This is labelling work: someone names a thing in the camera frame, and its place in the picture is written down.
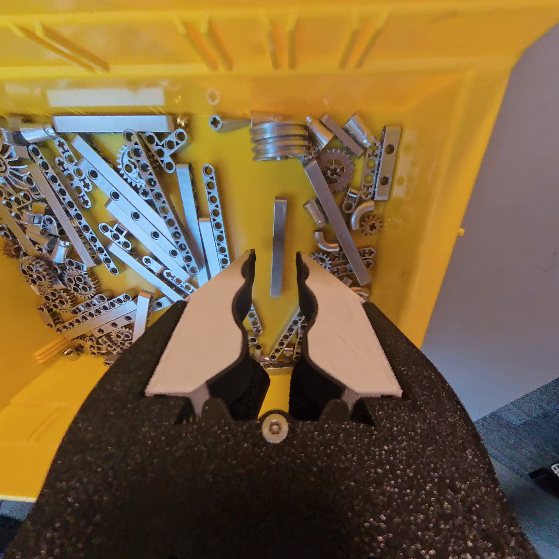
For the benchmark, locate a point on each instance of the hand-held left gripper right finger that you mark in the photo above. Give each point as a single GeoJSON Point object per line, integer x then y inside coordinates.
{"type": "Point", "coordinates": [354, 345]}

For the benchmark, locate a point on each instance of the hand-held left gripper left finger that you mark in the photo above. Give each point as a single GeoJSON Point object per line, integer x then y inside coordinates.
{"type": "Point", "coordinates": [196, 345]}

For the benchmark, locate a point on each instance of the long thin grey beam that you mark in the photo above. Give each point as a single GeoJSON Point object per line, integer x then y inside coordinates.
{"type": "Point", "coordinates": [278, 249]}

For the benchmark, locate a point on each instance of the pile of grey brick parts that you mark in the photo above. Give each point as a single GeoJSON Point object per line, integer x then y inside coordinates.
{"type": "Point", "coordinates": [105, 227]}

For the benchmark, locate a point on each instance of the yellow plastic bin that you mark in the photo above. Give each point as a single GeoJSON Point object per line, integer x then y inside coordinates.
{"type": "Point", "coordinates": [419, 157]}

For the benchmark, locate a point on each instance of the small tan gear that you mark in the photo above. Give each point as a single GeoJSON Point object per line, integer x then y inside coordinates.
{"type": "Point", "coordinates": [372, 223]}

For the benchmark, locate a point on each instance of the grey grooved pulley wheel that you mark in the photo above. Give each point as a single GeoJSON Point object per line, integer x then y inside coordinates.
{"type": "Point", "coordinates": [279, 140]}

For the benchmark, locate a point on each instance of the black frame object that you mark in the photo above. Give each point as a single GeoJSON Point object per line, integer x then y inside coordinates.
{"type": "Point", "coordinates": [546, 472]}

